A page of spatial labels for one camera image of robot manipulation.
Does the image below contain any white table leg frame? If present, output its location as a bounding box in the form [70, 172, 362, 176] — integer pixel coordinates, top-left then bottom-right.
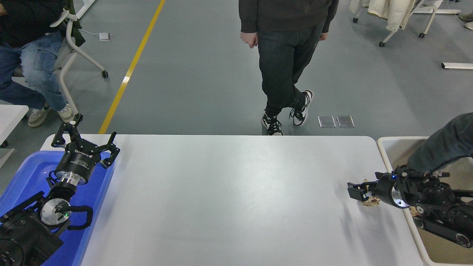
[75, 0, 96, 20]

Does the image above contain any white floor bar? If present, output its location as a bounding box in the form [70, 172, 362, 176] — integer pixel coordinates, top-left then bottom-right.
[441, 62, 473, 70]

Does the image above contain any white wheeled chair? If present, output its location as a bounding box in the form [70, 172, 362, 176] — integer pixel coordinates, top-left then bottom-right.
[13, 9, 109, 116]
[350, 0, 444, 47]

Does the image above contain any dark green jacket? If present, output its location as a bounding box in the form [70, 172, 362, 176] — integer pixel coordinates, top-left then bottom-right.
[61, 0, 86, 47]

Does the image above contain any white table base bar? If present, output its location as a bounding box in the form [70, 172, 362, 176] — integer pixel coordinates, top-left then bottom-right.
[412, 8, 461, 14]

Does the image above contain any person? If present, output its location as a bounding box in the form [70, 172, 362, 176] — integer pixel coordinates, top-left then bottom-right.
[459, 12, 473, 30]
[406, 113, 473, 174]
[239, 0, 340, 136]
[0, 0, 75, 127]

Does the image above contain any blue plastic tray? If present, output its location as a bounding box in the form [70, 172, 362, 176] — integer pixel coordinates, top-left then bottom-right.
[0, 150, 116, 266]

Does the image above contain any large pale bin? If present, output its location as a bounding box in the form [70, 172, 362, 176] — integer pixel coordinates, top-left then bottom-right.
[376, 137, 473, 266]

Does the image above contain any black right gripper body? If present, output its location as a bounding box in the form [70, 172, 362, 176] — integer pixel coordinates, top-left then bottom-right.
[374, 173, 398, 207]

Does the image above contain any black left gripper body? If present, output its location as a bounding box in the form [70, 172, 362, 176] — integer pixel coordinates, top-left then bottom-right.
[55, 140, 101, 178]

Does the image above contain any person's right hand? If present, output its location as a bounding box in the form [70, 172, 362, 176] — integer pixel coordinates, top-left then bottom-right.
[240, 32, 258, 49]

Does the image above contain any cream coat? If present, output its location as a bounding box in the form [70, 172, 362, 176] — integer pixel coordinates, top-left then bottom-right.
[350, 0, 422, 32]

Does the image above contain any white side table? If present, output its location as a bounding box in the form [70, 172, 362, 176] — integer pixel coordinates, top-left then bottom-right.
[0, 105, 29, 168]

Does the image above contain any tan paper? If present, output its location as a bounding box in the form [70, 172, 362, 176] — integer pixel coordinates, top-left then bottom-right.
[358, 179, 383, 207]

